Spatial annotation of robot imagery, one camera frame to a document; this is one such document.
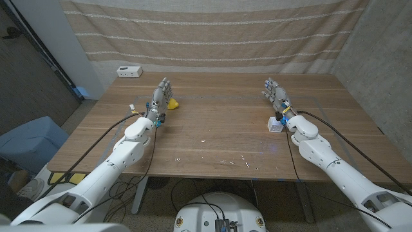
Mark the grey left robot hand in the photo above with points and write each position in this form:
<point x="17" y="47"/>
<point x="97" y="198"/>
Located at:
<point x="161" y="98"/>

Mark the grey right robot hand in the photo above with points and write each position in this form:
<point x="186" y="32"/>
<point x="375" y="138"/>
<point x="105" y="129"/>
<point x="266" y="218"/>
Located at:
<point x="279" y="96"/>

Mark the small white box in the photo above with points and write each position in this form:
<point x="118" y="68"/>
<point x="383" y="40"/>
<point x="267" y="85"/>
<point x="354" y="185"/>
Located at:
<point x="273" y="126"/>

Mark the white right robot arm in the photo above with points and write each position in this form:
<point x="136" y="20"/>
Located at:
<point x="347" y="180"/>

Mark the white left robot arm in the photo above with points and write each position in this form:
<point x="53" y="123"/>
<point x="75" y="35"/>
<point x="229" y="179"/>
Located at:
<point x="106" y="170"/>

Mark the yellow lemon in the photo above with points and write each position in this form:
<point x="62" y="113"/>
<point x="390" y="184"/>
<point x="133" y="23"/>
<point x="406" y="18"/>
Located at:
<point x="174" y="104"/>

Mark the white power strip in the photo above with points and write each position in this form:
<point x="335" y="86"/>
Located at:
<point x="129" y="71"/>

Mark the small light blue object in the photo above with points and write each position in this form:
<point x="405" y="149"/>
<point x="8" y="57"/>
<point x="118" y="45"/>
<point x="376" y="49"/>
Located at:
<point x="83" y="92"/>

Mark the beige striped backdrop cloth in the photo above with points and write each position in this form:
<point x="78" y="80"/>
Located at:
<point x="209" y="32"/>

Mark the dark round grille disc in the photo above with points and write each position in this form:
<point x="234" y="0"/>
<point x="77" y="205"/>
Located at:
<point x="159" y="183"/>

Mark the white floor mat yellow print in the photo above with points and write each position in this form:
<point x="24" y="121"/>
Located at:
<point x="77" y="177"/>

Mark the white robot torso base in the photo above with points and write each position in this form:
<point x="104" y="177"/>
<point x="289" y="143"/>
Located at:
<point x="199" y="216"/>

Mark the blue-grey storage bin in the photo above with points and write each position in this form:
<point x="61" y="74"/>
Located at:
<point x="29" y="141"/>

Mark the grey electronics module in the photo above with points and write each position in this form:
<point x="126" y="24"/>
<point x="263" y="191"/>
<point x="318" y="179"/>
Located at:
<point x="222" y="226"/>

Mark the white sneaker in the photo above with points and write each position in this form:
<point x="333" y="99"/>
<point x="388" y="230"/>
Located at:
<point x="32" y="188"/>

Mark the white robot chest plate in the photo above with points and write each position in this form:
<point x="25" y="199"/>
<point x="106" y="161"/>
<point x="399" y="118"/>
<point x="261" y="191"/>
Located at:
<point x="64" y="228"/>

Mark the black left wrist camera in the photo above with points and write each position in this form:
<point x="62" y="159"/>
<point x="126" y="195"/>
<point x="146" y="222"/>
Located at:
<point x="161" y="117"/>

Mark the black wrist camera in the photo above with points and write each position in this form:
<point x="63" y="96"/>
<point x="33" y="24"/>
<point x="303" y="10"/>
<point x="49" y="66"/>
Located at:
<point x="161" y="117"/>
<point x="278" y="116"/>

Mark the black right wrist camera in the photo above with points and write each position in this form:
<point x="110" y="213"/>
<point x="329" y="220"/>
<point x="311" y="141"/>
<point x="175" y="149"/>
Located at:
<point x="278" y="116"/>

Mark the black door frame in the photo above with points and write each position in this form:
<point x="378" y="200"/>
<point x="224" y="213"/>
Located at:
<point x="53" y="62"/>

